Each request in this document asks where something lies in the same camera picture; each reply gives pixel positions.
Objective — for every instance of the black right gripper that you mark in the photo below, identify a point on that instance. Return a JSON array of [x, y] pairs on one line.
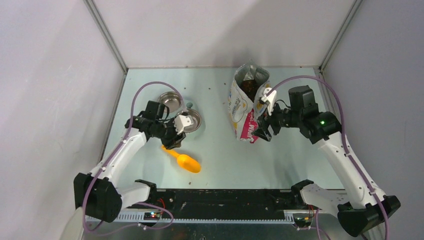
[[263, 122]]

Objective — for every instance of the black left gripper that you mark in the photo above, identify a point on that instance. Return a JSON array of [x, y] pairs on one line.
[[174, 141]]

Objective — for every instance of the orange plastic scoop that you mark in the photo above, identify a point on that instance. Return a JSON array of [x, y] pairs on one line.
[[184, 161]]

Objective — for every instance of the white yellow pet food bag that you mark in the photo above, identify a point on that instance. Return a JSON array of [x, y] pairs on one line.
[[244, 107]]

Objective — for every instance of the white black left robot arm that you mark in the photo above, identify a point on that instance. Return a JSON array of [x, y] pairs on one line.
[[97, 192]]

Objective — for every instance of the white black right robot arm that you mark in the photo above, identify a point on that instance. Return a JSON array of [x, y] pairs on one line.
[[365, 205]]

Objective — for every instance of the steel bowl in green stand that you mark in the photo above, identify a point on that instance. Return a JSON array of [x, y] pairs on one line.
[[198, 125]]

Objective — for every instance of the small steel bowl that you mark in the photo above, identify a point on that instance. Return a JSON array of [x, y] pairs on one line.
[[171, 100]]

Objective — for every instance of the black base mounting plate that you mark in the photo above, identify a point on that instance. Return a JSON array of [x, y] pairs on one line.
[[228, 204]]

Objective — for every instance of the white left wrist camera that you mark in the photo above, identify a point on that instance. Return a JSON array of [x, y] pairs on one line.
[[181, 122]]

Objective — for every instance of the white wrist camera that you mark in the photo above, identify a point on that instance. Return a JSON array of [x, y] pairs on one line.
[[268, 99], [181, 122]]

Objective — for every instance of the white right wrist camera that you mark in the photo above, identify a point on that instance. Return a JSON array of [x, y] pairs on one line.
[[268, 99]]

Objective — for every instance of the grey slotted cable duct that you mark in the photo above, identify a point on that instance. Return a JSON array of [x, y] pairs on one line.
[[143, 217]]

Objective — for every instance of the aluminium frame post left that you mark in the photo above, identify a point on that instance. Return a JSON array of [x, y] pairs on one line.
[[105, 32]]

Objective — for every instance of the aluminium frame post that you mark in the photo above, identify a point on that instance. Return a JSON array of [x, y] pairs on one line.
[[355, 6], [105, 32]]

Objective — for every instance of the aluminium frame post right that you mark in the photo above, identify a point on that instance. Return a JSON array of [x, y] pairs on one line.
[[355, 6]]

